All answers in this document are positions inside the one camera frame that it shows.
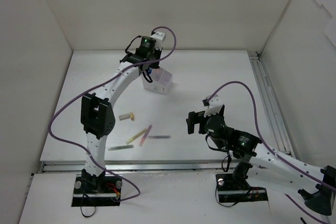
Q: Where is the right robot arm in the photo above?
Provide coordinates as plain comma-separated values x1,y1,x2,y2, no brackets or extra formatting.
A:
186,104,335,216

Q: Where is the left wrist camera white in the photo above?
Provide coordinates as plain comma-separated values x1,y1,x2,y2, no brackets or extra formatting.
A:
150,31,166,44

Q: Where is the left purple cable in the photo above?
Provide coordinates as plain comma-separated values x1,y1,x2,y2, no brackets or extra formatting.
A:
48,26,176,204

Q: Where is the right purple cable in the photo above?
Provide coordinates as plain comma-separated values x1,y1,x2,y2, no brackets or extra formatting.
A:
207,81,336,222

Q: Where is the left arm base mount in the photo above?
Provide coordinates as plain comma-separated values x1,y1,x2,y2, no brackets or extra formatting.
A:
71,175,122,207

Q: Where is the purple cable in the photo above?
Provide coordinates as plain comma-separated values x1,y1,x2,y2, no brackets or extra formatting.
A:
48,26,176,204
207,81,336,222

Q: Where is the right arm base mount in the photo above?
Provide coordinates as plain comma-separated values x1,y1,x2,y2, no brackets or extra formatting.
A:
215,174,268,208

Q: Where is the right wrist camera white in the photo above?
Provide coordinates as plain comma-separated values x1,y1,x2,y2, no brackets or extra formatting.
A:
202,94,223,117

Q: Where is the white three-compartment organizer box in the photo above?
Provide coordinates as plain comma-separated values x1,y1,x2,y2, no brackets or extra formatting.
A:
141,68,173,94

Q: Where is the aluminium frame rail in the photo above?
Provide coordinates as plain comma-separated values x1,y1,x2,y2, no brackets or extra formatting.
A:
40,50,293,170

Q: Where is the yellow eraser with sleeve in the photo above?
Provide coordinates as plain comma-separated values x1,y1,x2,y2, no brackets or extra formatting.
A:
119,112,135,121

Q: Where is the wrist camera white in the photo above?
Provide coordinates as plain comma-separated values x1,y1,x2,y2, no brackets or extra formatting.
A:
150,31,166,44
202,94,223,117

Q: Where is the purple pen clear cap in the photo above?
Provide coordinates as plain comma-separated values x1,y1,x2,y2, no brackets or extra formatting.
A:
147,135,171,139

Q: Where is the green highlighter pen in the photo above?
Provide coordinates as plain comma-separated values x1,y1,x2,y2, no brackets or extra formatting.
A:
108,145,134,151

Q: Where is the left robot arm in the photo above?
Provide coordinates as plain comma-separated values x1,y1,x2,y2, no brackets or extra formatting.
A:
80,32,165,193

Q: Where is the pink purple highlighter pen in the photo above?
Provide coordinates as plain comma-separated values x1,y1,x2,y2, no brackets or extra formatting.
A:
139,124,152,147

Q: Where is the yellow highlighter pen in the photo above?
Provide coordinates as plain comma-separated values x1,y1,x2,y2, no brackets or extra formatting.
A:
125,129,147,145

